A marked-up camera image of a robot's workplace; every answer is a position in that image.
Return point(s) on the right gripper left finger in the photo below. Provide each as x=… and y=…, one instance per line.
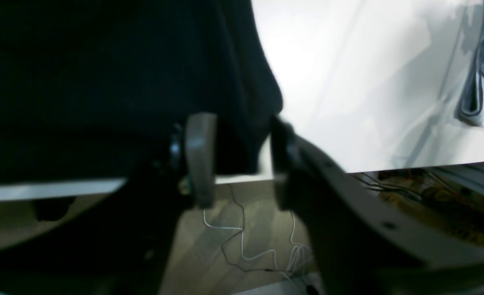
x=192, y=152

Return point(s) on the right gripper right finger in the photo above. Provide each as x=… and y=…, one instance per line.
x=362, y=245

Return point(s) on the black T-shirt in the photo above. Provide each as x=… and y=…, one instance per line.
x=92, y=89

